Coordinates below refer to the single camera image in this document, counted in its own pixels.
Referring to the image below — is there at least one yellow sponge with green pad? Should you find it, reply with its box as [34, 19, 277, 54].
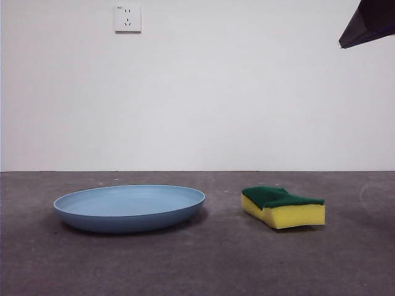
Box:
[241, 186, 326, 231]

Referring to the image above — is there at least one light blue round plate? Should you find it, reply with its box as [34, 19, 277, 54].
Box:
[53, 184, 207, 234]

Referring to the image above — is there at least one white wall socket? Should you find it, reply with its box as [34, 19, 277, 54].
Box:
[114, 3, 143, 34]

